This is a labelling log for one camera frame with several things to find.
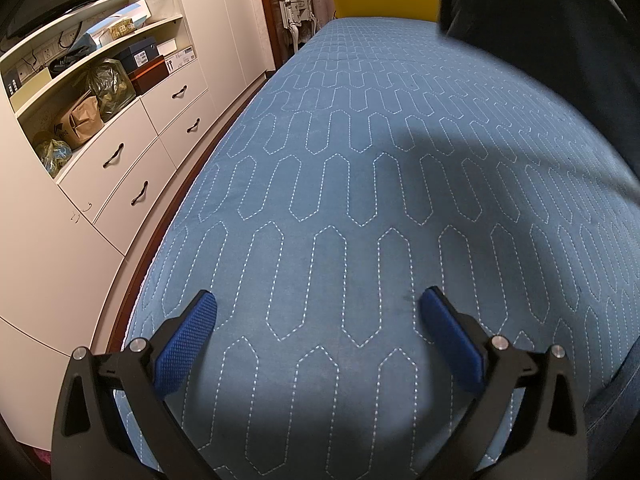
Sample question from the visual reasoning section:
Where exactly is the white wall cabinet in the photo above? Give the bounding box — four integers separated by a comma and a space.
0, 0, 279, 362

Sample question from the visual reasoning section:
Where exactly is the teal plastic bag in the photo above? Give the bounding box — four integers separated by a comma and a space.
35, 137, 74, 179

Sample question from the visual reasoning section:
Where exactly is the red-brown box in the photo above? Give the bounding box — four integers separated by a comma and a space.
127, 55, 169, 96

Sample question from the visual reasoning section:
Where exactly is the dark blue box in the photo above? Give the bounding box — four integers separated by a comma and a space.
115, 37, 159, 69

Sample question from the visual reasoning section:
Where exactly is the blue and white flat box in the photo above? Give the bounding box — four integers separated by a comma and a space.
84, 0, 152, 47

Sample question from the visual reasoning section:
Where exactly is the silver ornate side table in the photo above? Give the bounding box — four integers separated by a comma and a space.
276, 0, 321, 55

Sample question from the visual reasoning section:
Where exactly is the brown paper bag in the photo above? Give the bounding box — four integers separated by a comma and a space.
52, 94, 106, 151

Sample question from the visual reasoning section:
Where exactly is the white printed box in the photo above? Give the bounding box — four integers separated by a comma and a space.
160, 45, 196, 71

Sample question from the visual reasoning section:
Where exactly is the small pale box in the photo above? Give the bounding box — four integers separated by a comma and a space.
4, 60, 51, 102

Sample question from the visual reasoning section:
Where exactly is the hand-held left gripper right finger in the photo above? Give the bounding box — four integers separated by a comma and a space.
419, 286, 590, 480

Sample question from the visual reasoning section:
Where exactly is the dark wooden window frame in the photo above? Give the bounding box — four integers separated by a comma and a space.
254, 0, 284, 69

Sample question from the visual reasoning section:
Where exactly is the blue quilted bed cover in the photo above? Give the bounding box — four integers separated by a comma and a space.
112, 16, 640, 480

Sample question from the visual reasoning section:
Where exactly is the person's dark clothing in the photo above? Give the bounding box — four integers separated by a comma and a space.
439, 0, 640, 184

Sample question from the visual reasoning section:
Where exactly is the black pouch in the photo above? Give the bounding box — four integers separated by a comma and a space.
47, 45, 96, 79

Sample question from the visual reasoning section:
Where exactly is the clear plastic bag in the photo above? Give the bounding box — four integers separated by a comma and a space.
82, 57, 137, 121

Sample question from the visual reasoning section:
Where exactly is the person's blue trouser leg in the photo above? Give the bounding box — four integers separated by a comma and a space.
582, 350, 640, 464

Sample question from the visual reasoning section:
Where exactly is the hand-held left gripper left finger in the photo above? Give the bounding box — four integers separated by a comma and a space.
50, 289, 222, 480

